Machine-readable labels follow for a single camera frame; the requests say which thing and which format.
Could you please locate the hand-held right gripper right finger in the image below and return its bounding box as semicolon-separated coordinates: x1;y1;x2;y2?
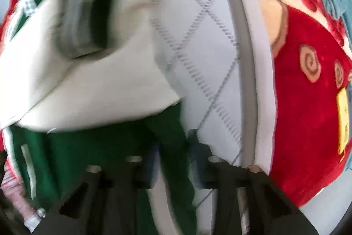
187;129;319;235

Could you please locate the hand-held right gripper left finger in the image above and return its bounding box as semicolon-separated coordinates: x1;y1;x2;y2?
36;145;163;235

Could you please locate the green and cream varsity jacket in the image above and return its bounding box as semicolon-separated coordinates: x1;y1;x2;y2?
0;0;198;235

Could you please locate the white quilted floral mat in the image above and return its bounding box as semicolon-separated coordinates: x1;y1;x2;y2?
148;0;277;235

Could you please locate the red floral blanket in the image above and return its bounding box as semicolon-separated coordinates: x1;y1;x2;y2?
0;0;352;209

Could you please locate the yellow handheld device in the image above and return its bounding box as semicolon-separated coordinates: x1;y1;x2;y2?
337;88;352;162

